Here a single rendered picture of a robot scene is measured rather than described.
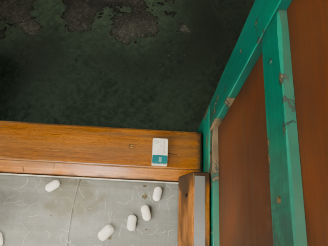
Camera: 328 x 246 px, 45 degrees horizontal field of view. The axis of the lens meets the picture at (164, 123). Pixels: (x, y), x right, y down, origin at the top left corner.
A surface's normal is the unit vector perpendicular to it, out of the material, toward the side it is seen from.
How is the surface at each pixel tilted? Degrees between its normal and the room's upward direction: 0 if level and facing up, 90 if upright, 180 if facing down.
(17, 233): 0
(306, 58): 90
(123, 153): 0
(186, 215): 67
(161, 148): 0
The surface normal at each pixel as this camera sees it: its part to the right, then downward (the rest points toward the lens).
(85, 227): 0.07, -0.35
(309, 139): -1.00, -0.06
